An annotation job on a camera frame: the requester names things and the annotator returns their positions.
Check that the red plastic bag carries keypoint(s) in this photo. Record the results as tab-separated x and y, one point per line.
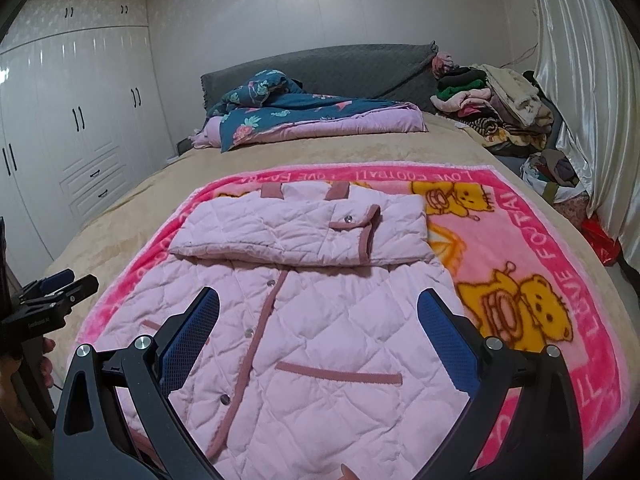
602	240

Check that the white wardrobe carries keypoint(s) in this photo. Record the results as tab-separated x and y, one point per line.
65	125

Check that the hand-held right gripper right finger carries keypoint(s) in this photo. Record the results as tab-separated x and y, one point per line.
450	342

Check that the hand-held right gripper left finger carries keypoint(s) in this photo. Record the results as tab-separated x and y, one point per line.
192	332

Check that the white satin curtain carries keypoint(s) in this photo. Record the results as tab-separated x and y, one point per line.
590	85

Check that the grey bed headboard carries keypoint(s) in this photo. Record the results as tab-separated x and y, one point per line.
350	67

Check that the beige bedspread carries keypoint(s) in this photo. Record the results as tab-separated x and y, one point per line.
350	147

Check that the pink quilted jacket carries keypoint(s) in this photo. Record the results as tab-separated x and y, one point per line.
325	320

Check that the person's left hand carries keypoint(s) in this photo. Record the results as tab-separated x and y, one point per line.
48	360

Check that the dark bedside object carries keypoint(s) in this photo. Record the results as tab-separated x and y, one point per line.
184	146

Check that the white bag of clothes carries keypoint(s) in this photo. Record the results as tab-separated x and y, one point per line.
552	170

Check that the pink printed blanket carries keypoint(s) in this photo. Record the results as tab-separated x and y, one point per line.
550	260

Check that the green cloth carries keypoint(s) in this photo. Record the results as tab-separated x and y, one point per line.
37	460

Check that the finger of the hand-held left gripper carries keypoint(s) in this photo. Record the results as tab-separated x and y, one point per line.
57	279
82	290

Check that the pile of folded clothes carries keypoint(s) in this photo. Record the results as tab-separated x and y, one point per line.
495	105

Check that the blue floral quilt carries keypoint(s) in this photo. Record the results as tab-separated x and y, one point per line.
300	110

